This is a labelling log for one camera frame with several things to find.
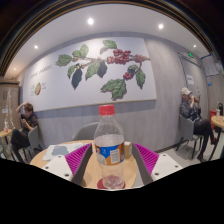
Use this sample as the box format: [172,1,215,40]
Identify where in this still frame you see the small round wooden table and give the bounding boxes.
[0,129,14,158]
[210,115,224,158]

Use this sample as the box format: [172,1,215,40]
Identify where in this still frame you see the person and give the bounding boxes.
[179,87,217,163]
[10,101,39,163]

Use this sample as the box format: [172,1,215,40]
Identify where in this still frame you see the recessed ceiling lights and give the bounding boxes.
[32,17,198,51]

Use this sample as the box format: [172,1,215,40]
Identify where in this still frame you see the white paper sheet grey print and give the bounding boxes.
[42,142,84,162]

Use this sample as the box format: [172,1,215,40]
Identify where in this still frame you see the white wall poster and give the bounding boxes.
[200,54,219,77]

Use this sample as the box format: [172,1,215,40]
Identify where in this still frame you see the grey upholstered chair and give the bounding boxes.
[21,125,46,161]
[72,121,101,142]
[175,114,203,159]

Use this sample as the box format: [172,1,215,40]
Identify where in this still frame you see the white wall notice sheet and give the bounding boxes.
[186,74,195,86]

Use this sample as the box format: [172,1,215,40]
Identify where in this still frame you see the clear red-capped drink bottle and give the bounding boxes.
[93,104,126,190]

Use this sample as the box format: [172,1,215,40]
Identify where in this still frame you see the coffee plant wall mural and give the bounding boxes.
[21,36,158,113]

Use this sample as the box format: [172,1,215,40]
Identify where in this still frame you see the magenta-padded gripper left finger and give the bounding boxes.
[42,143,94,186]

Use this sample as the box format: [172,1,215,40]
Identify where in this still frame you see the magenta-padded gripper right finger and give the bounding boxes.
[131,142,184,186]

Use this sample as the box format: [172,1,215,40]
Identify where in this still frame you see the flat round red coaster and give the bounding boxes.
[96,177,127,190]

